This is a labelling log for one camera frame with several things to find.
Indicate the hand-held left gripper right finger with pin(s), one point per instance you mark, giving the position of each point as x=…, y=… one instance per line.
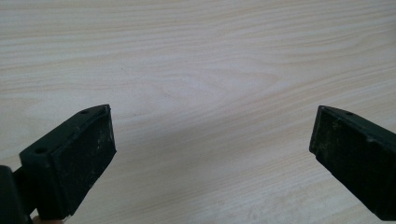
x=355, y=155

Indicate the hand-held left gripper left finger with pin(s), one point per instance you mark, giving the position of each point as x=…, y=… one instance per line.
x=71, y=161

